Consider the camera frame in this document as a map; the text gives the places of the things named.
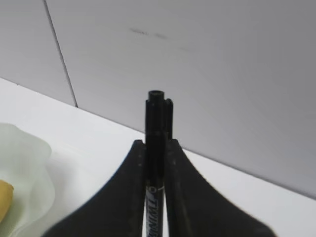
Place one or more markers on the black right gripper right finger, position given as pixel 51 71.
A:
pixel 196 209

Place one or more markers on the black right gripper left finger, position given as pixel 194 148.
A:
pixel 116 210

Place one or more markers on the black marker pen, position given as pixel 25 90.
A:
pixel 158 130

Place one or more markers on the yellow mango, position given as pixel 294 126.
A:
pixel 6 198

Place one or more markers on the translucent wavy glass plate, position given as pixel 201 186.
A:
pixel 23 159

